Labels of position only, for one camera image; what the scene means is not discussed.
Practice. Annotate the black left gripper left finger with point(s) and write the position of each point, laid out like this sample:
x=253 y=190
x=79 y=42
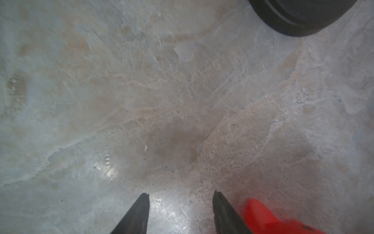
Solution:
x=135 y=221

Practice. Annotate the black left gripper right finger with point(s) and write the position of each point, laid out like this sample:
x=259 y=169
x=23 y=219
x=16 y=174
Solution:
x=227 y=220

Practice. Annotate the red piggy bank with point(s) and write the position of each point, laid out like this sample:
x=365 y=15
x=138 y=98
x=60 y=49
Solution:
x=260 y=220

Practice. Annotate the toy microphone on stand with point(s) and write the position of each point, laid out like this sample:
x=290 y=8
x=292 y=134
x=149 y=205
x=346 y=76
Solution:
x=300 y=18

